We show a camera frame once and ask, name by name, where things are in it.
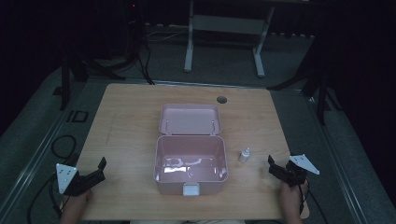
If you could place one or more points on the pink storage box with lid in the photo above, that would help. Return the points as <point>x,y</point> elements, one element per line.
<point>190,155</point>

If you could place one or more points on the person's right hand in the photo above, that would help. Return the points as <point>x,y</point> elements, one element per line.
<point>289,196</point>

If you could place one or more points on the person's left hand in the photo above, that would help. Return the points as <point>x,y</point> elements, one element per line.
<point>79,200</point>

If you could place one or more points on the white metal desk frame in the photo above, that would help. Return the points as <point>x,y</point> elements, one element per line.
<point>224,26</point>

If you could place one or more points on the black computer tower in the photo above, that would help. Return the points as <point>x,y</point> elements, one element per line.
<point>133,28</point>

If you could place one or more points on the small white dropper bottle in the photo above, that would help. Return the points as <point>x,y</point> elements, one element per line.
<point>244,156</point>

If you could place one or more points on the black square floor plate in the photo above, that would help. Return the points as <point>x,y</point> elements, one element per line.
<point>77,116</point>

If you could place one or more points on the black metal stand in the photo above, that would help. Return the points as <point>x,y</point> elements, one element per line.
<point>314,84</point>
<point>74,68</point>

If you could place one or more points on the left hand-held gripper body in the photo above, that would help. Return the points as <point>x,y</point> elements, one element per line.
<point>66,177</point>

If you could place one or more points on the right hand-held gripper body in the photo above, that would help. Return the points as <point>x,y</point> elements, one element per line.
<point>295,175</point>

